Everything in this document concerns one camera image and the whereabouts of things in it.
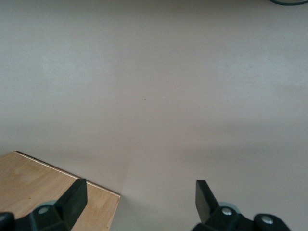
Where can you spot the wooden drawer cabinet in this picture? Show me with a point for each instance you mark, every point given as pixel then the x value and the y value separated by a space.
pixel 36 180

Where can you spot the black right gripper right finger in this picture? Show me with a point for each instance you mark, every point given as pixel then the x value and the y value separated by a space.
pixel 204 204

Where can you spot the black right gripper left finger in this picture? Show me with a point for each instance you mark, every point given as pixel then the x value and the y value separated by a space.
pixel 74 199

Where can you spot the brown table mat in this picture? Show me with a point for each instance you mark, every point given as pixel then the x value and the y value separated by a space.
pixel 144 72

